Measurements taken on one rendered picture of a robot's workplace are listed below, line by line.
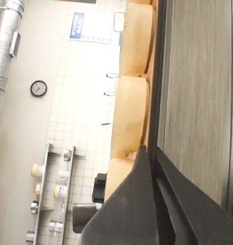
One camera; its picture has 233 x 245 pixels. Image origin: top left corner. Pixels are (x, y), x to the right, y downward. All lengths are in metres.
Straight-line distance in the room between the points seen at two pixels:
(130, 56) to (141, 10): 0.03
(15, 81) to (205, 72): 4.79
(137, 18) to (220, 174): 0.12
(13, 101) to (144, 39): 4.68
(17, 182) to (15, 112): 1.26
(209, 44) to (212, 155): 0.08
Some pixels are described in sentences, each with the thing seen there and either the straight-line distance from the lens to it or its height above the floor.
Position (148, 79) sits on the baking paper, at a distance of 0.16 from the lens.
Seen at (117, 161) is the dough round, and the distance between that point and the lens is 0.15.
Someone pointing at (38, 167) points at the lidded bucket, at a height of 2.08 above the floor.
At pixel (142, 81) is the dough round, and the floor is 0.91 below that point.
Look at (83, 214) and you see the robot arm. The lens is 0.60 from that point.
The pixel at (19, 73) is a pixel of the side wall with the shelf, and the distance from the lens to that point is 4.96.
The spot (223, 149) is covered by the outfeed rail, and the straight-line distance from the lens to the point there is 0.18.
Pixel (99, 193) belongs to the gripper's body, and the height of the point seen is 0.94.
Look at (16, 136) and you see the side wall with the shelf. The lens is 4.65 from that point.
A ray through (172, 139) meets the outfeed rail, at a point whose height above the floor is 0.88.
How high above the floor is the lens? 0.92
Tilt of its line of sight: 1 degrees down
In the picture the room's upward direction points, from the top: 84 degrees counter-clockwise
